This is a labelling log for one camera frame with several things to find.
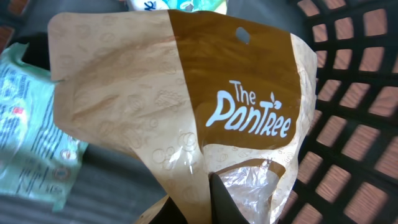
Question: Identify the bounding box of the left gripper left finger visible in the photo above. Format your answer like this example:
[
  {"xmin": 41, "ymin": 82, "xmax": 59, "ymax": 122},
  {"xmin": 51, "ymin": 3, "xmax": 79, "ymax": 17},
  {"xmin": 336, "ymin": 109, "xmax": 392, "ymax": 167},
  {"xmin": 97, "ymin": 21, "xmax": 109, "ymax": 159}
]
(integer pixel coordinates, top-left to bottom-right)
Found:
[{"xmin": 149, "ymin": 197, "xmax": 187, "ymax": 224}]

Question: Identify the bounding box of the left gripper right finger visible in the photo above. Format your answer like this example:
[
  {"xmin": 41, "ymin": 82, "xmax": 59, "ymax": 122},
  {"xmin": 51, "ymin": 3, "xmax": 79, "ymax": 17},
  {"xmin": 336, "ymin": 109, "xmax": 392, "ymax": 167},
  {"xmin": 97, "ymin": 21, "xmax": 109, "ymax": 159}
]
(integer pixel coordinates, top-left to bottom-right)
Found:
[{"xmin": 210, "ymin": 174, "xmax": 249, "ymax": 224}]

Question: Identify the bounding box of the brown PanTree snack bag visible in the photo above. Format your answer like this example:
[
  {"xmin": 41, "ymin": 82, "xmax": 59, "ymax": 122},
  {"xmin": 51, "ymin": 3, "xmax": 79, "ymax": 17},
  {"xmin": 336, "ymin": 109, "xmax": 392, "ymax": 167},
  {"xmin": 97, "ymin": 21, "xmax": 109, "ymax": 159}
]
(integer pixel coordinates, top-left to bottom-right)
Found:
[{"xmin": 47, "ymin": 10, "xmax": 317, "ymax": 223}]

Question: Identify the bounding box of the teal tissue packet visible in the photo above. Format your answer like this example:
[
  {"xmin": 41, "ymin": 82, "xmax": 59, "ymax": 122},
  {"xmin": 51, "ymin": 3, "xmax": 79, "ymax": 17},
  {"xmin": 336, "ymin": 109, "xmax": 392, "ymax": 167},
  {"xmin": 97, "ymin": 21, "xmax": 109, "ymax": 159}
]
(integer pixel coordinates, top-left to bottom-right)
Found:
[{"xmin": 1, "ymin": 43, "xmax": 88, "ymax": 211}]

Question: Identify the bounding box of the teal gum packet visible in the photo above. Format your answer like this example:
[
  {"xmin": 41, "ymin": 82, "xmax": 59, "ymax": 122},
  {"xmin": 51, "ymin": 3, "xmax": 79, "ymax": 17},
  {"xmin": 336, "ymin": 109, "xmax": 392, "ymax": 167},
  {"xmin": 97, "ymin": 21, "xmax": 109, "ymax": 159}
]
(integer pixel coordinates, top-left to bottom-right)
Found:
[{"xmin": 124, "ymin": 0, "xmax": 228, "ymax": 15}]

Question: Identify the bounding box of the grey plastic shopping basket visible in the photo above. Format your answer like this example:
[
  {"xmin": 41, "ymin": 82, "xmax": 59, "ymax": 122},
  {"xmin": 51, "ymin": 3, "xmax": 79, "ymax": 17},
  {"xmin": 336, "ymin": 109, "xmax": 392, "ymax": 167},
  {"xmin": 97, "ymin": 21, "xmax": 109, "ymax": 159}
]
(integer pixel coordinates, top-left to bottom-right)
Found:
[{"xmin": 1, "ymin": 0, "xmax": 397, "ymax": 223}]

